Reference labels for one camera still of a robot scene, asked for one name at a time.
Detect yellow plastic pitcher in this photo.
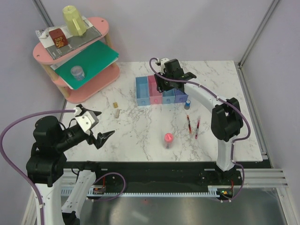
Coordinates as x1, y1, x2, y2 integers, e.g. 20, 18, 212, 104
62, 6, 87, 37

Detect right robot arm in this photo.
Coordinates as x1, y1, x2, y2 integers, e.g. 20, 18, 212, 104
150, 58, 243, 185

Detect aluminium frame rail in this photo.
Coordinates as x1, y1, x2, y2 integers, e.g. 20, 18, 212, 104
27, 160, 287, 225

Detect orange marker pen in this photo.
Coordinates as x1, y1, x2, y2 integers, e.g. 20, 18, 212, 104
187, 115, 192, 135

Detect light blue end drawer box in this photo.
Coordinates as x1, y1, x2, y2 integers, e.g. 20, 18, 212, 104
135, 76, 150, 106

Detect black table edge rail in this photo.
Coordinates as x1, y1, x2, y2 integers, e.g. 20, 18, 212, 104
61, 159, 272, 196

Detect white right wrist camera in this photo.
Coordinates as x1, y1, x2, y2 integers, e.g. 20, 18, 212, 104
156, 58, 169, 74

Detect blue cap glue bottle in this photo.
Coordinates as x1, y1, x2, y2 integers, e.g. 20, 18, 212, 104
184, 100, 191, 110

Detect green folder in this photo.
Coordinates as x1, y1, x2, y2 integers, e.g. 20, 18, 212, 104
51, 41, 119, 90

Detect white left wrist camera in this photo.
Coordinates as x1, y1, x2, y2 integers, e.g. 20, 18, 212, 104
74, 104, 99, 135

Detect white cable duct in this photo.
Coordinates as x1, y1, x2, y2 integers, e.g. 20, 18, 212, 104
60, 186, 235, 197

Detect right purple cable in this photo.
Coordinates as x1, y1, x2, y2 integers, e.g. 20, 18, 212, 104
149, 57, 252, 203

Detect clear paper clip jar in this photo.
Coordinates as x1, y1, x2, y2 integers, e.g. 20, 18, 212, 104
70, 66, 85, 81

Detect pink marker pen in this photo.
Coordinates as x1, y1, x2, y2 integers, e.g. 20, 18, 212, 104
195, 116, 201, 139

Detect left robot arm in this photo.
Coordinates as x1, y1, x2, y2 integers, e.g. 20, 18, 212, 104
26, 105, 114, 225

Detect pink lid clear jar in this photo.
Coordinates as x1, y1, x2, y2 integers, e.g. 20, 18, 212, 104
164, 133, 174, 149

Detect grey white notebook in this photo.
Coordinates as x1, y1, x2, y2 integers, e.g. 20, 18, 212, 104
36, 16, 102, 60

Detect red brown box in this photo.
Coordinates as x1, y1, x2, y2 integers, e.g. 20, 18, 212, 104
49, 28, 68, 48

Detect purple drawer box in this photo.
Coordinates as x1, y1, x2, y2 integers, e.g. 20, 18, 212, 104
174, 89, 188, 103

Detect beige stapler remover piece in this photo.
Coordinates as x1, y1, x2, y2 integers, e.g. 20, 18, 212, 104
115, 109, 120, 119

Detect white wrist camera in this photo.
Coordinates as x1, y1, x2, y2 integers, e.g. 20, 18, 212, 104
156, 58, 169, 74
74, 104, 99, 135

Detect light blue middle drawer box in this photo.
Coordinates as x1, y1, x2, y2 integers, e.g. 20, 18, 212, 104
162, 89, 175, 104

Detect pink three tier shelf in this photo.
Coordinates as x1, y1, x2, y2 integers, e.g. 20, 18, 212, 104
33, 17, 120, 104

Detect pink drawer box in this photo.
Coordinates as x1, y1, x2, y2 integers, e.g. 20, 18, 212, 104
148, 75, 162, 105

